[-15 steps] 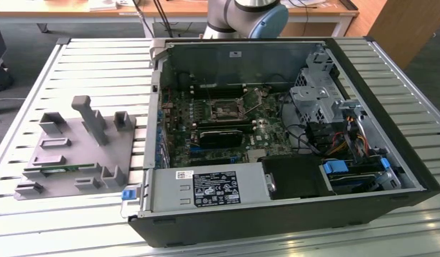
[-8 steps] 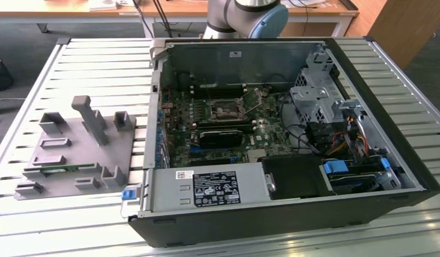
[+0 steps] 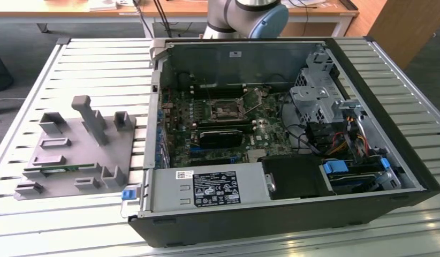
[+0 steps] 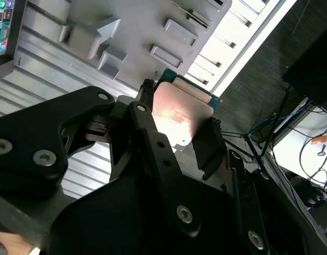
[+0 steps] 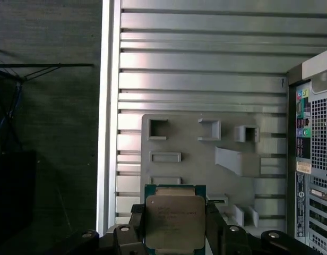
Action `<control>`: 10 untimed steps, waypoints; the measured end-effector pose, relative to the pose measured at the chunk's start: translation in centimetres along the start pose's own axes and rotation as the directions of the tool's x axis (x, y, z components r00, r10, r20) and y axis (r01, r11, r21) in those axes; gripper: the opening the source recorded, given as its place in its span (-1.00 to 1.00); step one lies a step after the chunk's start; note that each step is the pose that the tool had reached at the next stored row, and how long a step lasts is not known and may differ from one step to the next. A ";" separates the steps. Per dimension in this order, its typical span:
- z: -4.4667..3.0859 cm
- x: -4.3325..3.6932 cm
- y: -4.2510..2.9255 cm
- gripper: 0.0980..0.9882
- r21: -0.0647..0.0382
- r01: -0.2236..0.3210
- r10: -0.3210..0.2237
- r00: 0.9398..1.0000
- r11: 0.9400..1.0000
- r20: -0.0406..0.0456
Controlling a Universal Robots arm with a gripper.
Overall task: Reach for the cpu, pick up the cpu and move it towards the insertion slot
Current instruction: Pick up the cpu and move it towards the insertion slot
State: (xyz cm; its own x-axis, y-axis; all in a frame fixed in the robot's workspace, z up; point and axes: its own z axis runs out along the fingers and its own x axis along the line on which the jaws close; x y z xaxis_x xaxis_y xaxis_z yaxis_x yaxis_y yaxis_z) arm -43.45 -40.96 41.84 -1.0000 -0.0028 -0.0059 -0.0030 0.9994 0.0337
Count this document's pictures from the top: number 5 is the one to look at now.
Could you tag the grey plastic parts rack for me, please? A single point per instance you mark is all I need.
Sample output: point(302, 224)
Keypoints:
point(190, 164)

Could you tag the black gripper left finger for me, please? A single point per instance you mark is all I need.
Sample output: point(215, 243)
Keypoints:
point(137, 220)

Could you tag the silver CPU green edge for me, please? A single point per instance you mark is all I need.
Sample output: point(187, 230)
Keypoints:
point(174, 217)

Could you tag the black open PC case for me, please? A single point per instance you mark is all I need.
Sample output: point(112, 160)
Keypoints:
point(320, 132)

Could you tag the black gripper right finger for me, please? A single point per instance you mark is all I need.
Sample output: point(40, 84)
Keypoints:
point(214, 225)

